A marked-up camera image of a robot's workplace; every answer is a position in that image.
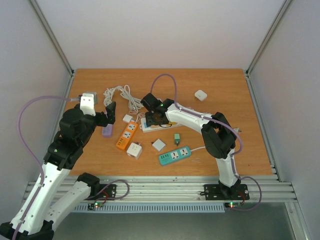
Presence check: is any white multicolour power strip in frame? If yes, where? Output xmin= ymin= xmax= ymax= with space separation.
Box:
xmin=139 ymin=117 xmax=183 ymax=133

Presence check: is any peach cube adapter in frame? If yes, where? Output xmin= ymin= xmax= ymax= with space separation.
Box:
xmin=150 ymin=125 xmax=165 ymax=131

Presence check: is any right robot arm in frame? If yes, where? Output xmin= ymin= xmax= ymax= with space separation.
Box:
xmin=140 ymin=93 xmax=241 ymax=199

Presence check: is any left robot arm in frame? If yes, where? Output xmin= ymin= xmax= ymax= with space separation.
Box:
xmin=0 ymin=101 xmax=116 ymax=240

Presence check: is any green plug adapter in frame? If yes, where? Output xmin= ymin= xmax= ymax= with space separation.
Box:
xmin=174 ymin=133 xmax=181 ymax=146

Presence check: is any white plug of long strip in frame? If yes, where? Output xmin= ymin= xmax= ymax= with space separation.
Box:
xmin=194 ymin=89 xmax=208 ymax=102

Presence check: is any purple power strip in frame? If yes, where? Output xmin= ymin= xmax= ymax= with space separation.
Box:
xmin=101 ymin=124 xmax=113 ymax=138

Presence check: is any white charger near orange strip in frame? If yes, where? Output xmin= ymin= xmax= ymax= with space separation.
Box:
xmin=122 ymin=114 xmax=135 ymax=123

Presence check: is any small white square charger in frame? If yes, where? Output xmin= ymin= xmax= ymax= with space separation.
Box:
xmin=151 ymin=139 xmax=166 ymax=152

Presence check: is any orange power strip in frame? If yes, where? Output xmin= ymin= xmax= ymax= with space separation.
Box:
xmin=115 ymin=121 xmax=138 ymax=151

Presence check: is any white cube adapter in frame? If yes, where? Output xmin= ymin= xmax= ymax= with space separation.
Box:
xmin=126 ymin=142 xmax=143 ymax=160

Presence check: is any teal power strip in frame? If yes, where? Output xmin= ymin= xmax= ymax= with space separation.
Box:
xmin=158 ymin=146 xmax=192 ymax=166

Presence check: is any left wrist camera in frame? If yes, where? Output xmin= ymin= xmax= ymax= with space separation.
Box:
xmin=79 ymin=92 xmax=98 ymax=117

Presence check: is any white coiled cable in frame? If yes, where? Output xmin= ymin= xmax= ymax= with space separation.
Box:
xmin=103 ymin=84 xmax=147 ymax=118

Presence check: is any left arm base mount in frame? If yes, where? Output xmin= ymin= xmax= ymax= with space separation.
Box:
xmin=85 ymin=183 xmax=117 ymax=201

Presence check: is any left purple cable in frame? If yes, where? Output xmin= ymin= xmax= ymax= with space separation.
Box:
xmin=11 ymin=95 xmax=82 ymax=240

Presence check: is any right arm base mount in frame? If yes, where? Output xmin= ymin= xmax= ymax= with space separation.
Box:
xmin=200 ymin=184 xmax=250 ymax=201

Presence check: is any grey slotted cable duct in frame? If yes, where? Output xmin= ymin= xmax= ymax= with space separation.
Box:
xmin=73 ymin=202 xmax=225 ymax=214

